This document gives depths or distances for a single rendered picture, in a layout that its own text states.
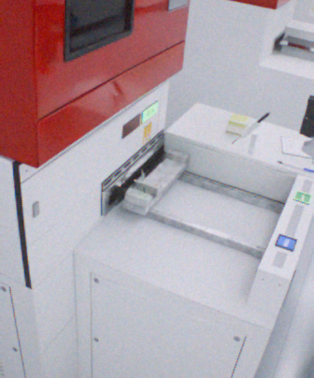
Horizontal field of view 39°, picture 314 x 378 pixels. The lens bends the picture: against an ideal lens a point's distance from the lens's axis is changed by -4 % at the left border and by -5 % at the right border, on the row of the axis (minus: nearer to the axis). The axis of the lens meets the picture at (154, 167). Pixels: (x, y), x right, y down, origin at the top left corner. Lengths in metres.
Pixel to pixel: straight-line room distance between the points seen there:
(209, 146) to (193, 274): 0.56
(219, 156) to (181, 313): 0.65
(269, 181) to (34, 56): 1.07
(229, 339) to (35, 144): 0.76
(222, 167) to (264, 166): 0.16
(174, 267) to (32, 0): 0.86
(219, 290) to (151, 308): 0.21
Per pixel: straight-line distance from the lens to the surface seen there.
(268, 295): 1.28
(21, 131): 1.01
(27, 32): 0.91
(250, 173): 1.73
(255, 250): 1.46
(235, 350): 1.38
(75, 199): 1.32
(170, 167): 1.72
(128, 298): 1.42
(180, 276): 1.36
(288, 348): 2.35
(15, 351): 1.64
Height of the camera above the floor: 1.77
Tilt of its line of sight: 31 degrees down
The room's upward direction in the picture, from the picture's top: 6 degrees clockwise
